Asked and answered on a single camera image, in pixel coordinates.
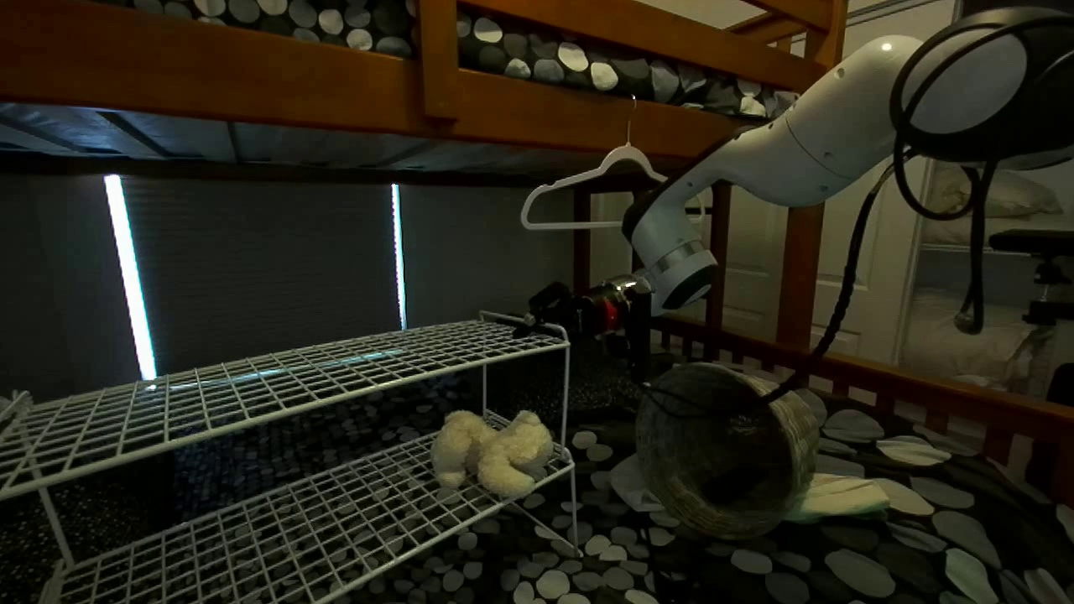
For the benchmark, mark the white panel door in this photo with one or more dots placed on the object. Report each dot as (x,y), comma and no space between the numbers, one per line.
(882,270)

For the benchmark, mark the grey wicker basket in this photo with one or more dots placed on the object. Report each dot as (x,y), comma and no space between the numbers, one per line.
(726,459)

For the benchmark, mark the cream plush toy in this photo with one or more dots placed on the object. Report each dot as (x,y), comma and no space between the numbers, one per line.
(491,456)

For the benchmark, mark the black spotted bedspread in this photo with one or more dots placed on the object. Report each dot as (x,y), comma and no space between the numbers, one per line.
(850,558)

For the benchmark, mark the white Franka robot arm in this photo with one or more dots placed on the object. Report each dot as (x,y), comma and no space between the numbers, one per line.
(827,135)

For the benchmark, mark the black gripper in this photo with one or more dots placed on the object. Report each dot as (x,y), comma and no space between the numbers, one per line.
(610,307)

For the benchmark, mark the black stool seat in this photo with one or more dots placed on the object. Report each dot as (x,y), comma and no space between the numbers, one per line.
(1033,244)

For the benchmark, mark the dark window blind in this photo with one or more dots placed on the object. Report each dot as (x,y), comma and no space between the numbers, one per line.
(257,270)

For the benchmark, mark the white pillow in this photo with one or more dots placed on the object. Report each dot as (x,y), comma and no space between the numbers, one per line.
(1023,197)

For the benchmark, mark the wooden bunk bed frame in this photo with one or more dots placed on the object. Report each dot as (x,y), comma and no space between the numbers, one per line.
(222,69)

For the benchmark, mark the white clothes hanger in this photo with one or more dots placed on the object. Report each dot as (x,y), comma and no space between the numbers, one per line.
(537,212)

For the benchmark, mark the spotted bunk mattress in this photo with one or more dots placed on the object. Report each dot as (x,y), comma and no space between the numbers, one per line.
(524,52)

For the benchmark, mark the white cloth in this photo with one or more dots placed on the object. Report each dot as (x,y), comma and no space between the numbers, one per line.
(839,494)

